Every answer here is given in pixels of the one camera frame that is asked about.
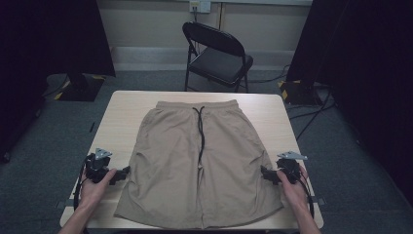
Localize white wall outlet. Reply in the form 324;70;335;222
189;0;212;15

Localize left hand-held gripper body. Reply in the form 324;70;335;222
85;147;113;184

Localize beige shorts with black drawstring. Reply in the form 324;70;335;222
113;99;284;230

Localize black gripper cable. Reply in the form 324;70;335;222
73;159;91;213
298;174;316;219

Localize black floor cable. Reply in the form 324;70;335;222
247;63;291;84
287;89;336;141

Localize black folding chair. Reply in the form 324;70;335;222
181;20;254;94

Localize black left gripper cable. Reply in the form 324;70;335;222
73;159;91;213

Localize black stand base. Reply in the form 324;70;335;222
278;79;323;107
43;72;107;102

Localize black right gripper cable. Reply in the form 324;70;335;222
298;174;316;219

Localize black curtain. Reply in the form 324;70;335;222
286;0;413;199
0;0;117;164

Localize person's left hand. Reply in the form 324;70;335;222
78;168;118;210

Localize person's right hand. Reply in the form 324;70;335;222
276;166;310;213

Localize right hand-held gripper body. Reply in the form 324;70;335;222
276;150;309;185

